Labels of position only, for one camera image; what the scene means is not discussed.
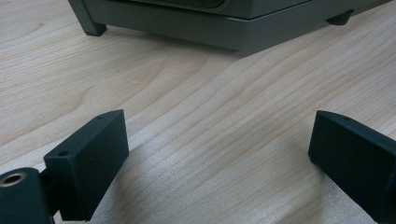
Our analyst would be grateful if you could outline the dark grey appliance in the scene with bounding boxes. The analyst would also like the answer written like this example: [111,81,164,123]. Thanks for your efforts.
[67,0,394,51]

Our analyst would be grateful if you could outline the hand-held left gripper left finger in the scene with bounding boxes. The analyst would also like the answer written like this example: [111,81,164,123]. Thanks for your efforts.
[43,108,130,222]

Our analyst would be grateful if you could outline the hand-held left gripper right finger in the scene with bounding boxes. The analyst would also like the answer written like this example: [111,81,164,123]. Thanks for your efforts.
[307,109,396,224]

